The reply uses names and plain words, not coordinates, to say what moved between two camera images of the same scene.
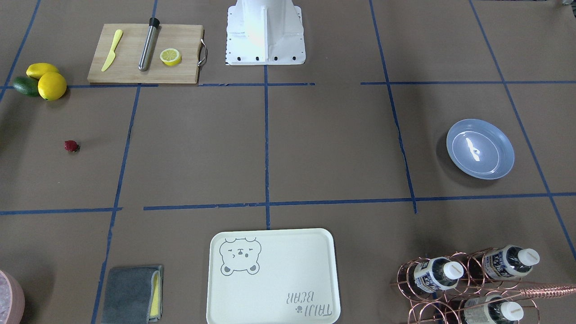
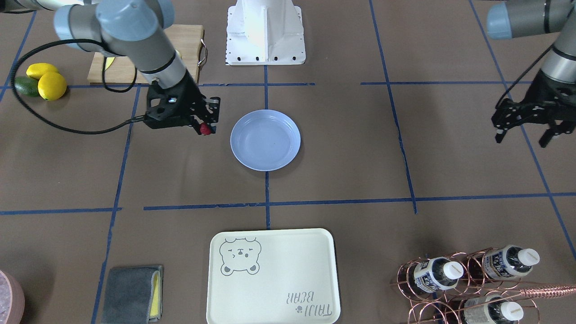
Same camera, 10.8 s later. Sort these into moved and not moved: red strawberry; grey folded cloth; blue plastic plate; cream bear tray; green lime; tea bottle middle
Moved: blue plastic plate; red strawberry
Not moved: green lime; cream bear tray; tea bottle middle; grey folded cloth
